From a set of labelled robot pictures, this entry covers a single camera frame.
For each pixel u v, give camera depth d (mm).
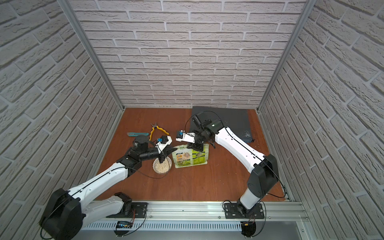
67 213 393
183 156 798
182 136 656
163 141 643
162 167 834
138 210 729
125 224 704
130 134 1031
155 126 1066
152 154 669
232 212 725
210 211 754
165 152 693
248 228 696
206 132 554
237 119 1139
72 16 728
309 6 692
